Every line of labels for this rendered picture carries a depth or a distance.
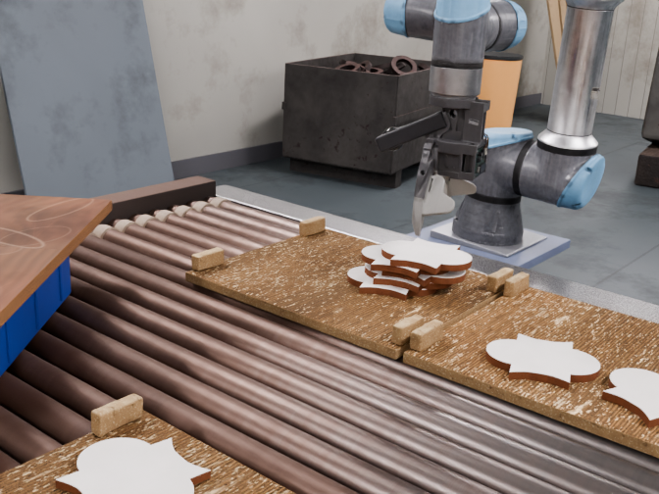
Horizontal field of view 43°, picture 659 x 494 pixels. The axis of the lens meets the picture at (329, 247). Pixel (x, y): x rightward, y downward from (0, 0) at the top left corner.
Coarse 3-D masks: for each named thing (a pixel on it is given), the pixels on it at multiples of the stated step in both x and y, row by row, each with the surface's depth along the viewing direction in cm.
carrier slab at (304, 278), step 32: (256, 256) 145; (288, 256) 145; (320, 256) 146; (352, 256) 147; (224, 288) 131; (256, 288) 130; (288, 288) 131; (320, 288) 132; (352, 288) 132; (448, 288) 135; (480, 288) 135; (320, 320) 120; (352, 320) 121; (384, 320) 121; (448, 320) 123; (384, 352) 114
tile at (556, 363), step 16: (528, 336) 115; (496, 352) 110; (512, 352) 110; (528, 352) 111; (544, 352) 111; (560, 352) 111; (576, 352) 111; (512, 368) 106; (528, 368) 106; (544, 368) 107; (560, 368) 107; (576, 368) 107; (592, 368) 107; (560, 384) 104
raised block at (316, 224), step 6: (300, 222) 156; (306, 222) 155; (312, 222) 156; (318, 222) 158; (324, 222) 159; (300, 228) 156; (306, 228) 155; (312, 228) 157; (318, 228) 158; (324, 228) 160; (300, 234) 156; (306, 234) 156
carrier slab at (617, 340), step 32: (480, 320) 123; (512, 320) 124; (544, 320) 124; (576, 320) 125; (608, 320) 126; (640, 320) 126; (416, 352) 112; (448, 352) 112; (480, 352) 113; (608, 352) 115; (640, 352) 115; (480, 384) 105; (512, 384) 104; (544, 384) 105; (576, 384) 105; (576, 416) 98; (608, 416) 98; (640, 448) 94
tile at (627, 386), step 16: (608, 384) 105; (624, 384) 103; (640, 384) 104; (656, 384) 104; (608, 400) 102; (624, 400) 100; (640, 400) 100; (656, 400) 100; (640, 416) 98; (656, 416) 96
